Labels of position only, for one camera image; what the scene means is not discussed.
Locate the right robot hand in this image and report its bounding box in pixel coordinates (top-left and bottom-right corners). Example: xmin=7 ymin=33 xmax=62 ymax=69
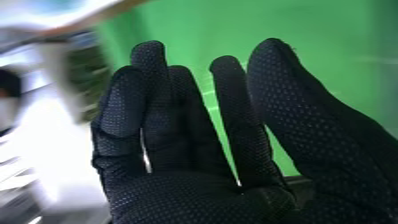
xmin=88 ymin=37 xmax=398 ymax=224

